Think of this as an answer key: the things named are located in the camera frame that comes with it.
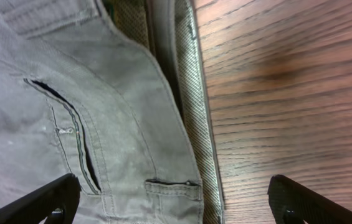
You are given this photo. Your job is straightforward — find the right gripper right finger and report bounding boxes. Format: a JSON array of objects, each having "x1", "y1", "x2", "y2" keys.
[{"x1": 267, "y1": 175, "x2": 352, "y2": 224}]

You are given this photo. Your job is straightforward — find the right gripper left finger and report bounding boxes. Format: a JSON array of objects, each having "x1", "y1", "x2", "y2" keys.
[{"x1": 0, "y1": 173, "x2": 81, "y2": 224}]

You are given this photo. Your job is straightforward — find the grey shorts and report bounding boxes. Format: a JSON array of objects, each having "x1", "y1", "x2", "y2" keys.
[{"x1": 0, "y1": 0, "x2": 224, "y2": 223}]

